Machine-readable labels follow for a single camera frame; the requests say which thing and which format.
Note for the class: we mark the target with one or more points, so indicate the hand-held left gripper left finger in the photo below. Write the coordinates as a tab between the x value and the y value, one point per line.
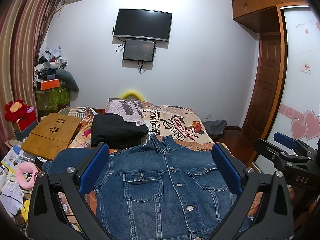
93	170

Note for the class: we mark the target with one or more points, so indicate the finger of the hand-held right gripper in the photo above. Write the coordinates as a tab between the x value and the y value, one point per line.
285	139
275	152

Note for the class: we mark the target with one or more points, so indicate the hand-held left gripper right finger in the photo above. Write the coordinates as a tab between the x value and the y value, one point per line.
226	170

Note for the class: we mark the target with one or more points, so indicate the blue denim jacket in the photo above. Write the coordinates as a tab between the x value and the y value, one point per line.
160	180

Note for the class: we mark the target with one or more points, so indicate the grey backpack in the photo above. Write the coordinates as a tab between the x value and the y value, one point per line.
215	127

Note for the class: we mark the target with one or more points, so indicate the black jacket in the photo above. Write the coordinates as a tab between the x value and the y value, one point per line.
112	130

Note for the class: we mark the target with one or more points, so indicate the white sliding wardrobe door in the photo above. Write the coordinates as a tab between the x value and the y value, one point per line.
300	85

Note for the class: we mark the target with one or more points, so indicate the wooden door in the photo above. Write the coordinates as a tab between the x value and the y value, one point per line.
265	85

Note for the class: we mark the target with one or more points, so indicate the wooden lap desk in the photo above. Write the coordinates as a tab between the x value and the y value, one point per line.
47	135

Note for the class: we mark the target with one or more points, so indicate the pink neck pillow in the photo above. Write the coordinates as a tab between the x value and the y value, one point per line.
27	177

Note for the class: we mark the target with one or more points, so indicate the printed blanket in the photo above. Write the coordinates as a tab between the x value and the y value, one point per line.
180	122

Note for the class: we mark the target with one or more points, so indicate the yellow cloth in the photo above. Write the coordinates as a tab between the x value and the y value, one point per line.
25	211

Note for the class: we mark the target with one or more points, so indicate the stack of papers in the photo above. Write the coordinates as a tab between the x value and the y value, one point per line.
15	157

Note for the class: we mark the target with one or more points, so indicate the red box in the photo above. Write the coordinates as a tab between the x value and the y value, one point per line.
26	122

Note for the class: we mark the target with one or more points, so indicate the green patterned cloth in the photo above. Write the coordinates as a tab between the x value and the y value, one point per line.
51	97

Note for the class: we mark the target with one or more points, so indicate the yellow hoop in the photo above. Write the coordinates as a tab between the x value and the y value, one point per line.
132	93

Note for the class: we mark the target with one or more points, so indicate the orange box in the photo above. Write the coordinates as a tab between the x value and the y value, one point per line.
50	84

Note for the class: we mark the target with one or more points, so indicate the red plush toy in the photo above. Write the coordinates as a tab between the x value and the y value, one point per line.
15	108

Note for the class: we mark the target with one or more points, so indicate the pile of clutter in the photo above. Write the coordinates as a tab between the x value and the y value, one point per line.
48	62

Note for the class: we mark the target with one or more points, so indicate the small black monitor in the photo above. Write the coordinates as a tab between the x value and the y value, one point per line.
138	50

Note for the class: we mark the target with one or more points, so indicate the wooden overhead cabinet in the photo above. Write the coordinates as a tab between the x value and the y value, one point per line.
262	2

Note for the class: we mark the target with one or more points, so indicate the striped curtain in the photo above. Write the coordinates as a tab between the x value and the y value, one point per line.
22	42

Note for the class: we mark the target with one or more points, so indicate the white wall socket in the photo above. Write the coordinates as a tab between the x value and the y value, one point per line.
208	116

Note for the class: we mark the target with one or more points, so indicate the black wall television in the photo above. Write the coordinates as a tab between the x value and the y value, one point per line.
142	24

